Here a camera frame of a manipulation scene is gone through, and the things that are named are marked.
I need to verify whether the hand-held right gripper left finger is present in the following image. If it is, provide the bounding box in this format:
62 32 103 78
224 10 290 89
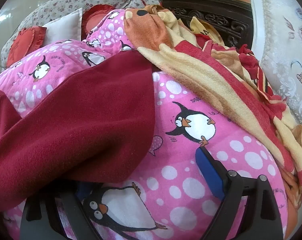
20 183 97 240

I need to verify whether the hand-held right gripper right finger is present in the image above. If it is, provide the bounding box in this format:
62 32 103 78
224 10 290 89
195 147 284 240

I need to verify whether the dark red fleece garment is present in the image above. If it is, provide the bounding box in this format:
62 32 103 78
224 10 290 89
0 51 155 210

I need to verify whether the pink penguin print blanket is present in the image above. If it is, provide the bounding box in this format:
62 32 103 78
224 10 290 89
0 9 291 240

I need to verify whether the red striped cloth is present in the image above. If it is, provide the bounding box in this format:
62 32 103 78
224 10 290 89
238 44 287 120

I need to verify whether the orange bear print towel blanket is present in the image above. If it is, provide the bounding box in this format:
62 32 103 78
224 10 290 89
123 5 302 210

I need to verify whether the yellow cloth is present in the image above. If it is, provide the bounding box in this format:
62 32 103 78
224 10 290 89
189 16 225 47

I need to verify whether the white floral upholstered chair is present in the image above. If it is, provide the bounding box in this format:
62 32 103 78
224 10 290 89
248 0 302 130

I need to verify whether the dark carved wooden headboard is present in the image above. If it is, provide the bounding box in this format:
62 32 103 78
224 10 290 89
157 0 253 49

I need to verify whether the red heart cushion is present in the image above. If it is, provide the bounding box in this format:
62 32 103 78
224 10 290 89
81 4 114 37
7 26 47 68

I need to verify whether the white pillow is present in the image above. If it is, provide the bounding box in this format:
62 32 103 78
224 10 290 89
42 7 84 47

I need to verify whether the grey floral pillow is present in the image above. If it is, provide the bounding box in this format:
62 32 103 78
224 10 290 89
0 0 161 65

